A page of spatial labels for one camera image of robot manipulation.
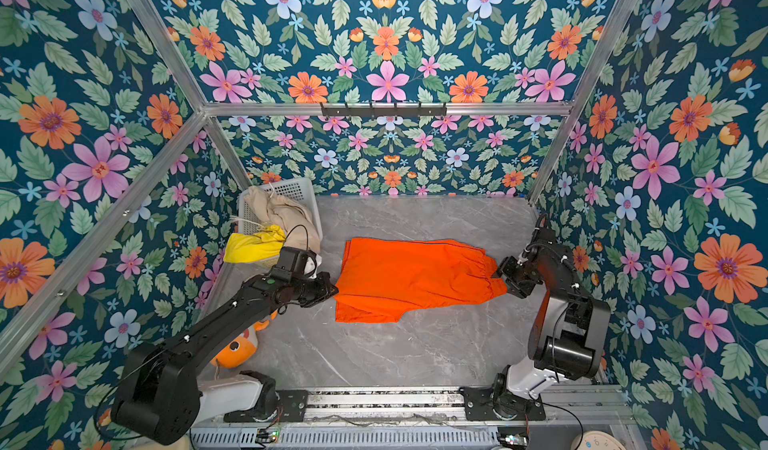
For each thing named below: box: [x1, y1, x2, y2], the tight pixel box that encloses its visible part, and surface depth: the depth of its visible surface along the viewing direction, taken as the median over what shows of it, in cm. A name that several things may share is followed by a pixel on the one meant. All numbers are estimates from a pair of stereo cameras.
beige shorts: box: [244, 186, 320, 254], surface depth 104 cm
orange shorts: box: [334, 239, 509, 324], surface depth 97 cm
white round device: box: [570, 430, 625, 450], surface depth 68 cm
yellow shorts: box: [223, 225, 286, 263], surface depth 92 cm
